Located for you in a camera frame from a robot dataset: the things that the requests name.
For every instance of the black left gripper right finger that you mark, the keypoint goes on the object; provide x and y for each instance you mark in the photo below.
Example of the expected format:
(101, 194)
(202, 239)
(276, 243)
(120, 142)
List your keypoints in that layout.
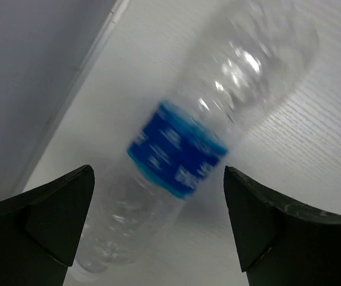
(279, 240)

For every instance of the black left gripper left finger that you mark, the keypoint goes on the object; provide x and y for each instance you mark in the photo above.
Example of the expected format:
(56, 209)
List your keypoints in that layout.
(40, 229)

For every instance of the water bottle with blue label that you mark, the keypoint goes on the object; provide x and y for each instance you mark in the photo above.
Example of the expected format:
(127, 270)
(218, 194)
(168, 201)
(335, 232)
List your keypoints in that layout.
(243, 65)

